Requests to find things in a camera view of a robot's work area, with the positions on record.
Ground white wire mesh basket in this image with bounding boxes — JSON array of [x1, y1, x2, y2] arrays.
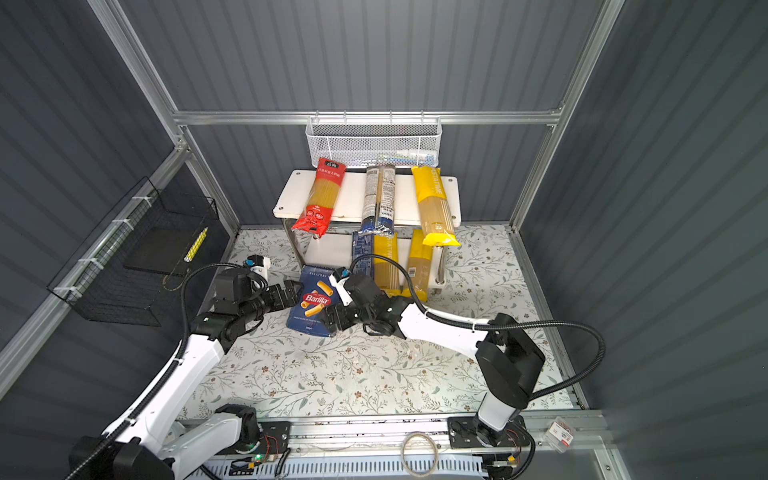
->
[[305, 116, 443, 169]]

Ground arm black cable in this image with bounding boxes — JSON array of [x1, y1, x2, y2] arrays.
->
[[349, 253, 607, 402], [65, 262, 247, 480]]

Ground yellow Pastatime spaghetti pack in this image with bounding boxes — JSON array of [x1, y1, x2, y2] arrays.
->
[[373, 235, 401, 296]]

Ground clear blue spaghetti pack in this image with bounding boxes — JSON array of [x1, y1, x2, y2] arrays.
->
[[359, 165, 396, 238]]

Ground red spaghetti pack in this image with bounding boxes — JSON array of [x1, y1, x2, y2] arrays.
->
[[292, 158, 347, 238]]

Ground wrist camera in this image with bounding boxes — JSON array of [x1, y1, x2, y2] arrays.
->
[[242, 254, 271, 281], [329, 267, 353, 307]]

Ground tubes in white basket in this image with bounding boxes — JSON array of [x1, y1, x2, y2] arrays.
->
[[344, 149, 439, 168]]

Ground red white tag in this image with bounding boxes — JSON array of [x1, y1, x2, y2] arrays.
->
[[544, 416, 575, 453]]

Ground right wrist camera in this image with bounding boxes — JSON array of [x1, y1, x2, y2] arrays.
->
[[329, 267, 353, 307]]

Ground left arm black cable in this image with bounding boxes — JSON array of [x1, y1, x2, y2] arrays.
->
[[65, 262, 247, 480]]

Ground white two-tier shelf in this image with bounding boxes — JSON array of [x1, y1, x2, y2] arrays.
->
[[273, 170, 462, 290]]

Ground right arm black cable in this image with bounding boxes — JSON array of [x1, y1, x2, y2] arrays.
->
[[349, 253, 607, 402]]

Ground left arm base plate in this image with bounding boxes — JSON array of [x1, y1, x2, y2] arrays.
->
[[231, 421, 292, 456]]

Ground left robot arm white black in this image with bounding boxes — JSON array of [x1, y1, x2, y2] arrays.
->
[[68, 263, 303, 479]]

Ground yellow green striped tool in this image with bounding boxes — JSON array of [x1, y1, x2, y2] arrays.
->
[[183, 227, 208, 263]]

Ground blue spaghetti box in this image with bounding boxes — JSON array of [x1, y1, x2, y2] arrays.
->
[[352, 231, 374, 278]]

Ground black wire basket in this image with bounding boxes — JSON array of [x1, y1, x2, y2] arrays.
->
[[47, 178, 219, 328]]

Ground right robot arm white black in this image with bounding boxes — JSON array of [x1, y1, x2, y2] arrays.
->
[[326, 268, 545, 433]]

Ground dark blue pasta box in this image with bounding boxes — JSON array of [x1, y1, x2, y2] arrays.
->
[[286, 265, 340, 337]]

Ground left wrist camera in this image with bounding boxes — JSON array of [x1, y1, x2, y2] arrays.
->
[[242, 254, 271, 281]]

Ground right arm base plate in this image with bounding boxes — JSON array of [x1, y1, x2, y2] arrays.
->
[[446, 415, 531, 449]]

